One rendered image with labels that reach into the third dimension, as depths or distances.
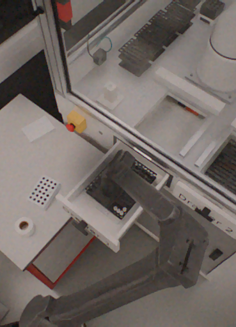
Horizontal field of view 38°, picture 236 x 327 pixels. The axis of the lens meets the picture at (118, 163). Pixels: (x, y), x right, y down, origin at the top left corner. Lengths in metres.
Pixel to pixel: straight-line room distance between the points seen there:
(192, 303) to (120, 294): 1.48
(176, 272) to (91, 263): 1.55
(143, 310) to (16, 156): 1.12
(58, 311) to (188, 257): 0.31
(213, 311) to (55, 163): 1.24
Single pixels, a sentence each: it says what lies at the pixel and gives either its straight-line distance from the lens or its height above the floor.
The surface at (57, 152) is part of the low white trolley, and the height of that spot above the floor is 0.76.
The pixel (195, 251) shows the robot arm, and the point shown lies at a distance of 0.64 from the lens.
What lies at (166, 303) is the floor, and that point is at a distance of 2.12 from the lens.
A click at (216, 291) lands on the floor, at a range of 2.18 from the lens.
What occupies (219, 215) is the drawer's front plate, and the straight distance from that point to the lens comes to 1.30.
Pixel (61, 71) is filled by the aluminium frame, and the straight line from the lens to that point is 1.33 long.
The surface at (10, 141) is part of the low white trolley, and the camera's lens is 1.63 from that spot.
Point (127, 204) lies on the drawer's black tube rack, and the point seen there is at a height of 0.90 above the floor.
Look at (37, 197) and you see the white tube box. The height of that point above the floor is 0.79.
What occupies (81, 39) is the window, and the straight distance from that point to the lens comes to 1.14.
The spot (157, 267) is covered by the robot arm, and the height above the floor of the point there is 1.49.
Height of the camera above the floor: 2.09
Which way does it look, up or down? 62 degrees down
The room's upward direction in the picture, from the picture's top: 1 degrees clockwise
